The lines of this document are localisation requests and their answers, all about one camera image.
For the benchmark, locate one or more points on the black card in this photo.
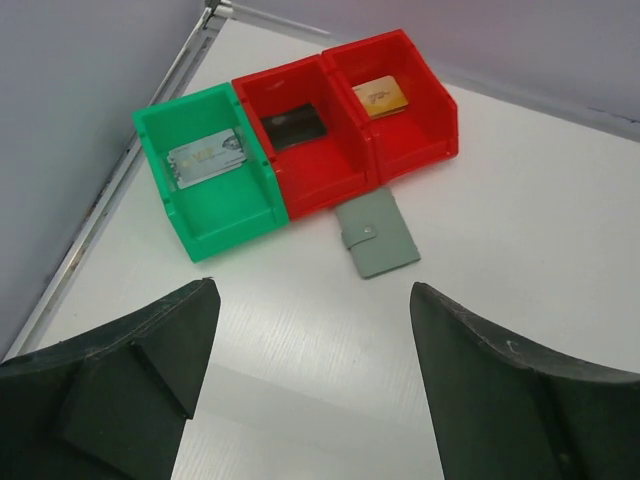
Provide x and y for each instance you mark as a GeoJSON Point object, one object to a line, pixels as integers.
{"type": "Point", "coordinates": [293, 127]}

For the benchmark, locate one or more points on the red plastic bin middle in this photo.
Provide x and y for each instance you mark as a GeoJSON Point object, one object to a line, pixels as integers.
{"type": "Point", "coordinates": [318, 173]}

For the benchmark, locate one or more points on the grey-green card holder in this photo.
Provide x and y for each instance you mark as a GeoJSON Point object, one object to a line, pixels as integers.
{"type": "Point", "coordinates": [375, 233]}

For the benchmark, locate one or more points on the green plastic bin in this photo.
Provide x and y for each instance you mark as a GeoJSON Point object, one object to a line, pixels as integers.
{"type": "Point", "coordinates": [224, 211]}

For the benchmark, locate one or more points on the gold card in bin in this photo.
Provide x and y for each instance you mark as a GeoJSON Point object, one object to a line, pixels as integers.
{"type": "Point", "coordinates": [381, 97]}

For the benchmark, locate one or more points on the red plastic bin right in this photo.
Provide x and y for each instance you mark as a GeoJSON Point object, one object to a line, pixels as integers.
{"type": "Point", "coordinates": [423, 132]}

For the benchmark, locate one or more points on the red plastic bin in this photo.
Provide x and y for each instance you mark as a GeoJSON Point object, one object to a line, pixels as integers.
{"type": "Point", "coordinates": [423, 132]}
{"type": "Point", "coordinates": [318, 173]}

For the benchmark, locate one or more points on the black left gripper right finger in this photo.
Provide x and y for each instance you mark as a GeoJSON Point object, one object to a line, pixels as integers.
{"type": "Point", "coordinates": [505, 407]}

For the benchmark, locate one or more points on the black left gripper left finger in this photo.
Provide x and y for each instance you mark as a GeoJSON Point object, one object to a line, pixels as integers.
{"type": "Point", "coordinates": [110, 403]}

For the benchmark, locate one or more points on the silver VIP card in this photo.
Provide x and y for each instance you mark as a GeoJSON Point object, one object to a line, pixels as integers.
{"type": "Point", "coordinates": [206, 158]}

